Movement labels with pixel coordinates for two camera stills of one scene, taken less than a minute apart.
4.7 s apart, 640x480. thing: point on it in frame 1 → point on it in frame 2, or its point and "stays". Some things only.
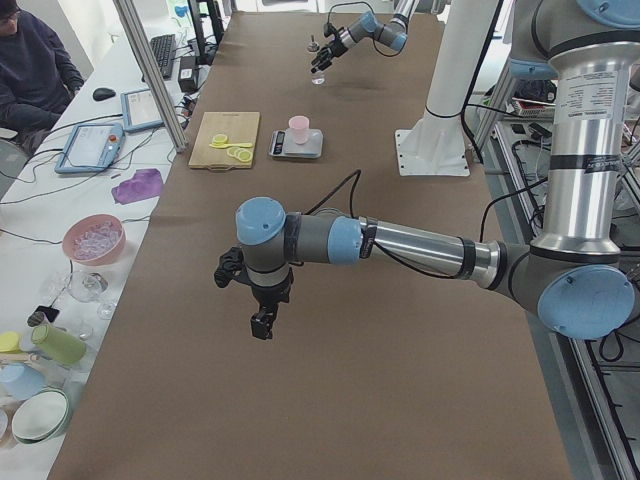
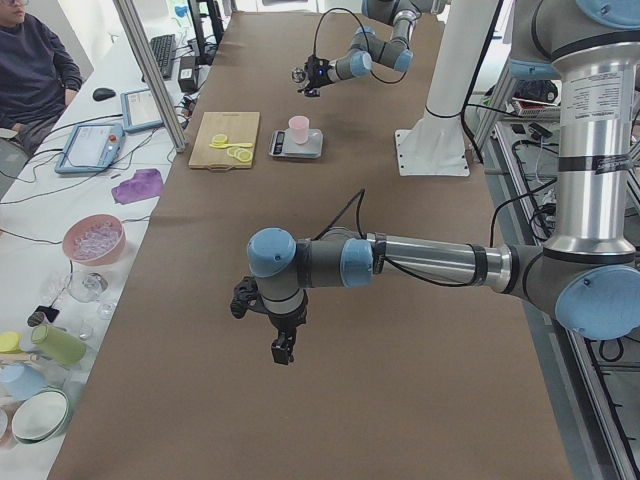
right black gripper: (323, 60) → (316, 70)
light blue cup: (18, 381) stays
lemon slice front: (245, 156) stays
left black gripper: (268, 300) → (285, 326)
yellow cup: (10, 342) stays
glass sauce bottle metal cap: (318, 78) → (298, 75)
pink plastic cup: (300, 126) stays
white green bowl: (38, 414) stays
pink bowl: (94, 239) stays
